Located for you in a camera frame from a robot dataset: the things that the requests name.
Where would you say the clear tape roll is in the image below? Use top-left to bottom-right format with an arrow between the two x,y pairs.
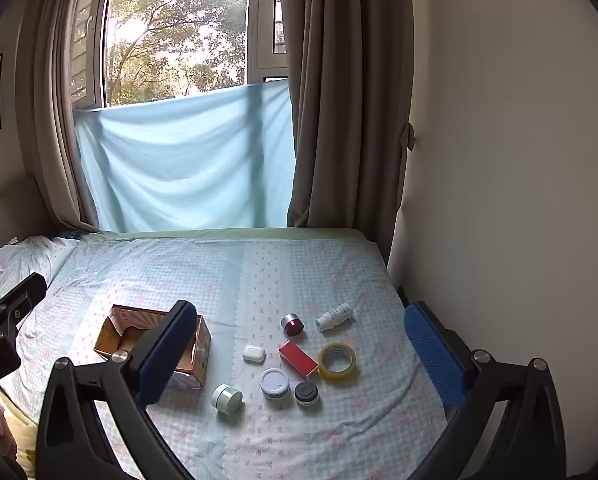
318,342 -> 357,381

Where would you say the light blue hanging cloth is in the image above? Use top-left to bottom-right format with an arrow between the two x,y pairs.
73,82 -> 297,233

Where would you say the yellow cloth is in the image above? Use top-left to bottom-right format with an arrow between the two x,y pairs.
0,385 -> 42,478

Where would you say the green jar with white lid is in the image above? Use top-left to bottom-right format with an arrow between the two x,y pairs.
210,384 -> 244,417

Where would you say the red rectangular box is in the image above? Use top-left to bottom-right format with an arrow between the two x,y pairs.
278,340 -> 320,378

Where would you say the white pillow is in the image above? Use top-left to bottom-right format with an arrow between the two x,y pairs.
0,235 -> 80,313

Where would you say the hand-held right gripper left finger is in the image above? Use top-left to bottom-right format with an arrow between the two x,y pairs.
35,300 -> 200,480

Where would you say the red jar with silver lid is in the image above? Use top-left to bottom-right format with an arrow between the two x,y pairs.
280,313 -> 306,337

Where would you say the brown curtain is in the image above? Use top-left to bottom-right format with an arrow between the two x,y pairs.
277,0 -> 419,261
16,0 -> 117,233

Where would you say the window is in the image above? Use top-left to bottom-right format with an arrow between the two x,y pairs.
70,0 -> 291,111

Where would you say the checkered floral bed sheet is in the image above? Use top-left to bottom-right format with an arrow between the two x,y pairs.
0,230 -> 454,480

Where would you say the black jar with white label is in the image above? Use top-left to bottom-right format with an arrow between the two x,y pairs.
294,381 -> 321,407

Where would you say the white round jar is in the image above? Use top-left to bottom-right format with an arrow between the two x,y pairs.
259,367 -> 291,401

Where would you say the cardboard box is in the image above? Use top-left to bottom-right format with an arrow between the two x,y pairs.
94,304 -> 212,391

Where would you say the small white bottle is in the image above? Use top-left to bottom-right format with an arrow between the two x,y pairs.
315,303 -> 355,332

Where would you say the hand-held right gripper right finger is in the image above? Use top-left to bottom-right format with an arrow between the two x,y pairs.
404,301 -> 568,480

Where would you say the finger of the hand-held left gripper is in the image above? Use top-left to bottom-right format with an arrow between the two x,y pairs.
0,273 -> 47,334

